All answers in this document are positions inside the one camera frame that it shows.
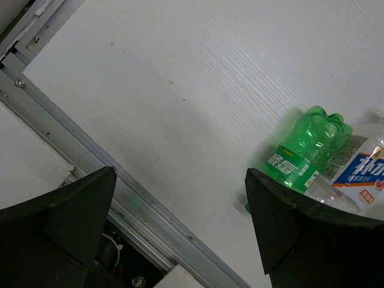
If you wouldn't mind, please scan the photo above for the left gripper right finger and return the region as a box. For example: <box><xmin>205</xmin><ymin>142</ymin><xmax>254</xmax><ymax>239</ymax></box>
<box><xmin>245</xmin><ymin>169</ymin><xmax>383</xmax><ymax>287</ymax></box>

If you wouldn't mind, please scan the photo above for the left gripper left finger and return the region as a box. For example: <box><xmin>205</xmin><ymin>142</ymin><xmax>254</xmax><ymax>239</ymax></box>
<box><xmin>1</xmin><ymin>166</ymin><xmax>116</xmax><ymax>287</ymax></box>

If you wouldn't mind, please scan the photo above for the green plastic bottle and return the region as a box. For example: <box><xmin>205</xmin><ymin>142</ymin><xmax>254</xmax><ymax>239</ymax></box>
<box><xmin>252</xmin><ymin>106</ymin><xmax>353</xmax><ymax>206</ymax></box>

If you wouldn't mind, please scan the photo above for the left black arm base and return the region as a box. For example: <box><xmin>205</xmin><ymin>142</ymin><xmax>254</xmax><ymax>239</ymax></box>
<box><xmin>97</xmin><ymin>221</ymin><xmax>166</xmax><ymax>287</ymax></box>

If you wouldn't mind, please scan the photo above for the clear bottle white orange label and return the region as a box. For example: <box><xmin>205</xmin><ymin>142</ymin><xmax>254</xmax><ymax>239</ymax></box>
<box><xmin>305</xmin><ymin>116</ymin><xmax>383</xmax><ymax>220</ymax></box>

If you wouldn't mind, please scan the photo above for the aluminium left rail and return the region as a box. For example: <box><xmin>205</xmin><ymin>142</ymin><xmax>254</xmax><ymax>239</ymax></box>
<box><xmin>0</xmin><ymin>0</ymin><xmax>250</xmax><ymax>288</ymax></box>

